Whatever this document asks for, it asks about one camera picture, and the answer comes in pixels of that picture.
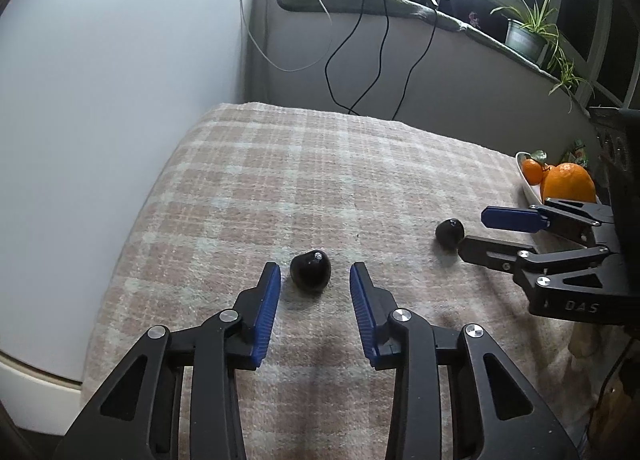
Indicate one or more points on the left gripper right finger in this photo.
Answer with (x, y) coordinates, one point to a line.
(495, 412)

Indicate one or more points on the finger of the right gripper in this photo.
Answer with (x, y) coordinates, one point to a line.
(490, 253)
(515, 220)

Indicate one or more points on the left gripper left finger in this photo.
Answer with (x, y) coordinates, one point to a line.
(135, 412)

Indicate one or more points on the dark cherry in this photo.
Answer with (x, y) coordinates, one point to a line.
(311, 271)
(449, 234)

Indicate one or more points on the large round orange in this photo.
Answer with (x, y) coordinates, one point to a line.
(568, 181)

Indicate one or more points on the mandarin with green leaf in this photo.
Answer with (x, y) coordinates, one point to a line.
(534, 166)

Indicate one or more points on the green snack bag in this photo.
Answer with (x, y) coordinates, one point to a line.
(576, 153)

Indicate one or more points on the pink plaid tablecloth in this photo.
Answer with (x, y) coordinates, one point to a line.
(253, 183)

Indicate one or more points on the potted spider plant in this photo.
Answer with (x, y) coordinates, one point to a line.
(539, 40)

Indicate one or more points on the green windowsill cushion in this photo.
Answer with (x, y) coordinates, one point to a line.
(405, 9)

